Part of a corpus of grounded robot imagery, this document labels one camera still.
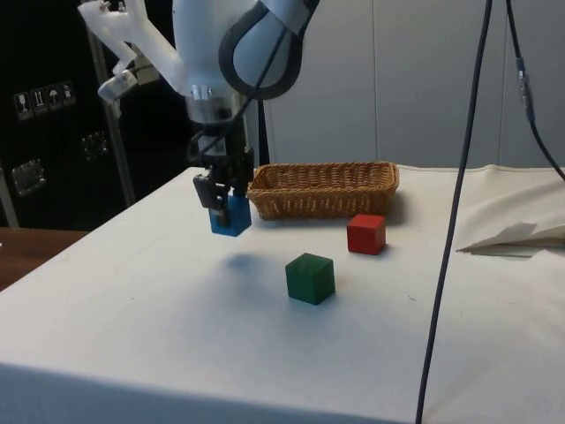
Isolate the blue cube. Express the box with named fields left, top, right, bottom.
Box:
left=209, top=193, right=253, bottom=238

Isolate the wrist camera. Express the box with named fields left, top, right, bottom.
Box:
left=96, top=55, right=160, bottom=107

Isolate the green cube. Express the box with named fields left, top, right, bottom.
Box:
left=284, top=252, right=337, bottom=307

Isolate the black cable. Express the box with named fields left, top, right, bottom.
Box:
left=188, top=0, right=311, bottom=155
left=505, top=0, right=565, bottom=181
left=414, top=0, right=494, bottom=424

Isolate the wicker basket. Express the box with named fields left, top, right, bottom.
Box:
left=246, top=161, right=401, bottom=223

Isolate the red cube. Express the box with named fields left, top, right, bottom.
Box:
left=346, top=213, right=388, bottom=256

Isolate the black cabinet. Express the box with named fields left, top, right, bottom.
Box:
left=0, top=0, right=267, bottom=231

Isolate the silver metal pole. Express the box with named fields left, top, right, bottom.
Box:
left=86, top=26, right=136, bottom=208

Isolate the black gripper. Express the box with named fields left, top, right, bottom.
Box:
left=188, top=125, right=255, bottom=224

